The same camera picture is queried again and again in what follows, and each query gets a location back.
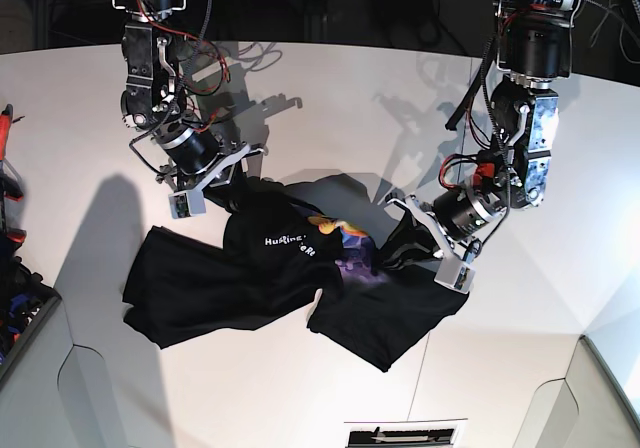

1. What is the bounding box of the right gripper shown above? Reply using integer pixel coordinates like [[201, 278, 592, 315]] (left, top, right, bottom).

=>
[[160, 142, 265, 214]]

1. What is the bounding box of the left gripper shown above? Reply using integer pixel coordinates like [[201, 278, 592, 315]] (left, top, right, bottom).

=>
[[380, 192, 482, 271]]

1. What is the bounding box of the black printed t-shirt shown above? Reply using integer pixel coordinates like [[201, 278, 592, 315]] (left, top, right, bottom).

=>
[[122, 180, 468, 371]]

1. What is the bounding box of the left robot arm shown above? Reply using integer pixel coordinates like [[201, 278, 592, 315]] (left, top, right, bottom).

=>
[[377, 0, 582, 270]]

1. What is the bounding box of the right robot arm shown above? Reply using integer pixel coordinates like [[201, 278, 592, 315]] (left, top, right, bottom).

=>
[[112, 0, 265, 219]]

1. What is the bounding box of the black white label plate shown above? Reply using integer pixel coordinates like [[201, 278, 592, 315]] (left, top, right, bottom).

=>
[[344, 419, 467, 448]]

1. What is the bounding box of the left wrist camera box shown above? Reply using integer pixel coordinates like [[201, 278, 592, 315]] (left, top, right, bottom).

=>
[[434, 257, 475, 294]]

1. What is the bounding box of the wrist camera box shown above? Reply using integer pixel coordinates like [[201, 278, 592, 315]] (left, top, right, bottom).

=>
[[434, 257, 475, 294], [168, 190, 206, 219]]

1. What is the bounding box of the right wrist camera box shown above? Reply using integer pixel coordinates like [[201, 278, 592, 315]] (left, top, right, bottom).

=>
[[168, 190, 206, 219]]

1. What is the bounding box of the orange handled tool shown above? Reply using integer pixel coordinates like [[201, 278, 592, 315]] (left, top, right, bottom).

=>
[[0, 104, 24, 202]]

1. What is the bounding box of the grey cable bundle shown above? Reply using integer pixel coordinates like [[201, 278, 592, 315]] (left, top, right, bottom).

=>
[[584, 0, 640, 64]]

